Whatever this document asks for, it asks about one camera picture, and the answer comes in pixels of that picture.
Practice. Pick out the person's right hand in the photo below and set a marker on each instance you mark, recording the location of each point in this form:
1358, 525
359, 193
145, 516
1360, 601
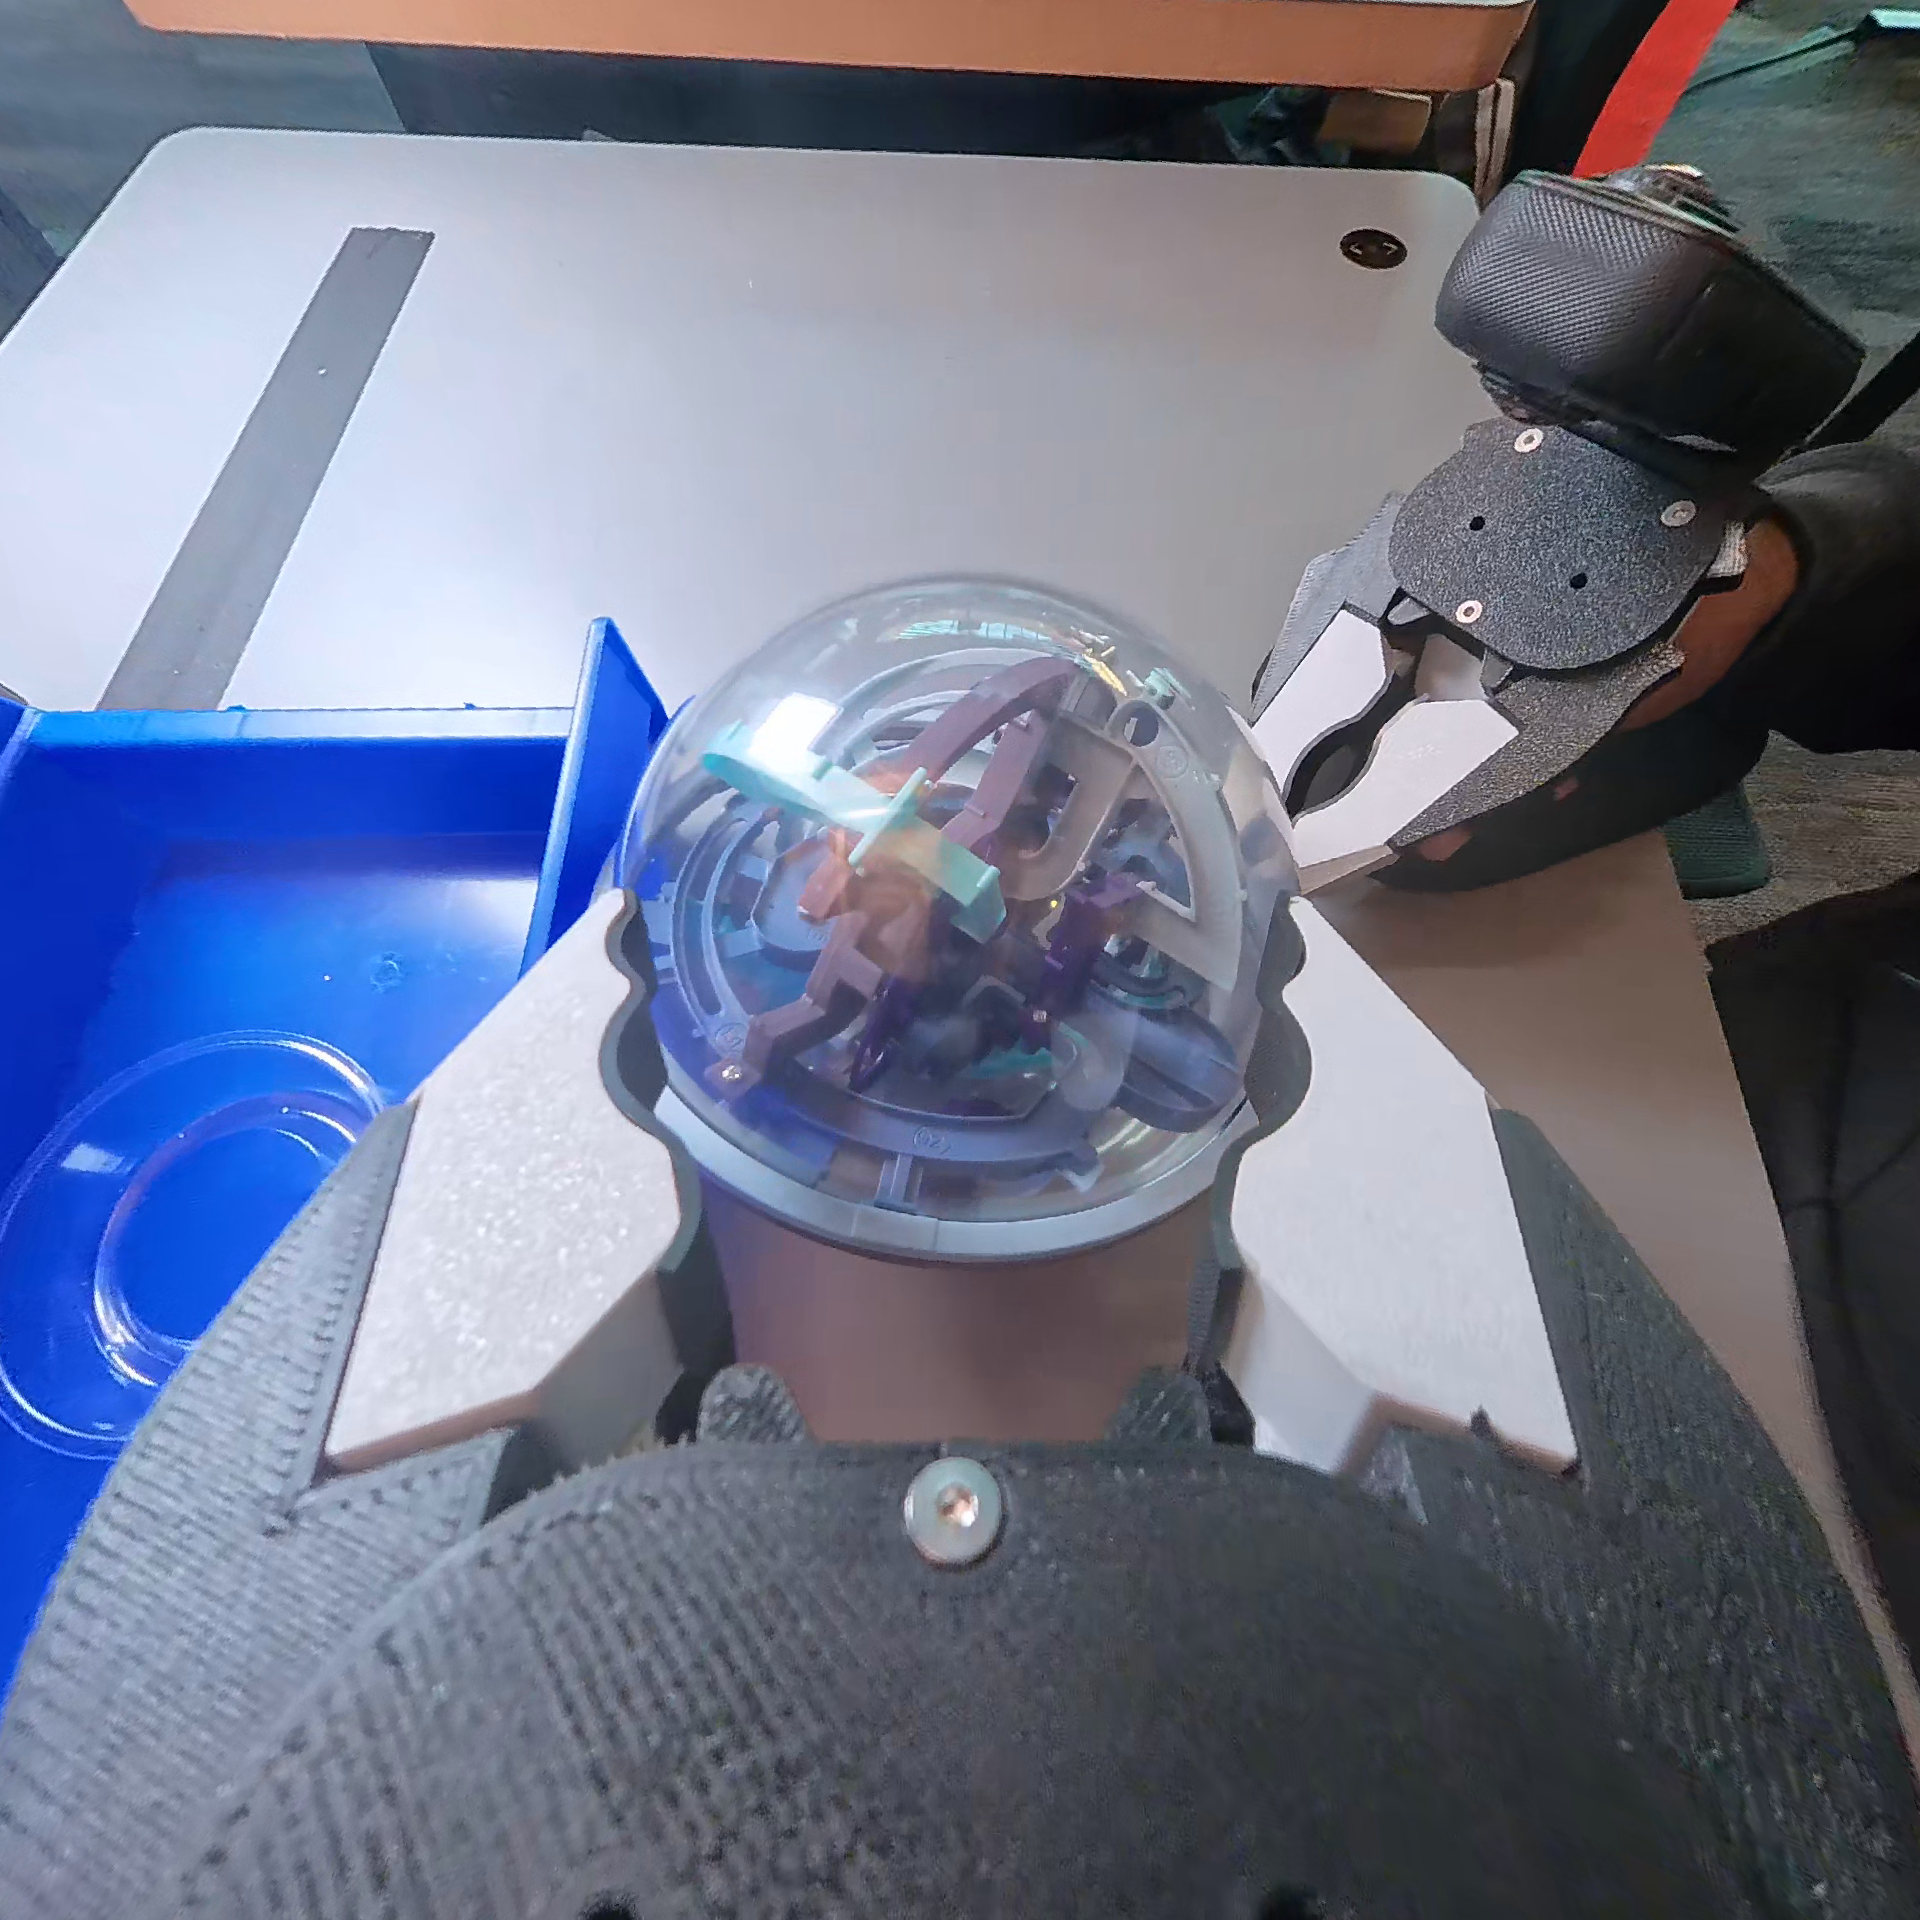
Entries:
1680, 750

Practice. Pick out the long pale desk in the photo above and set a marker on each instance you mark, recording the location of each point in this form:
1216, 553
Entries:
842, 30

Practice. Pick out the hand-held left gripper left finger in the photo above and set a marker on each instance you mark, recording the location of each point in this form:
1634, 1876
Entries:
497, 1261

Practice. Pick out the orange traffic cone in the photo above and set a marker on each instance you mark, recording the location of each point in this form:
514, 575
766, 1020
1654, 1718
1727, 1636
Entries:
1650, 76

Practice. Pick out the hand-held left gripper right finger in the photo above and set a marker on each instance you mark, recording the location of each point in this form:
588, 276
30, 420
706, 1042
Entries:
1395, 1261

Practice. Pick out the clear plastic ball stand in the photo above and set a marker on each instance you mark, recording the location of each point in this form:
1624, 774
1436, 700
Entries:
194, 1246

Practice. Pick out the clear plastic maze ball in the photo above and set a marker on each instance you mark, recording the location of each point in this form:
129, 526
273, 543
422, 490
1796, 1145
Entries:
960, 902

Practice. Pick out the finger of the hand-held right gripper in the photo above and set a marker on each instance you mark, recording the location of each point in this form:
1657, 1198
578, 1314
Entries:
1322, 646
1441, 787

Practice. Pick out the blue plastic bin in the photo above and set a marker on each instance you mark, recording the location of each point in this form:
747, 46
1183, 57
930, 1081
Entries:
270, 961

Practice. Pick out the black backpack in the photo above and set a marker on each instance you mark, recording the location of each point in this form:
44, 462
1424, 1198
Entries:
1831, 1201

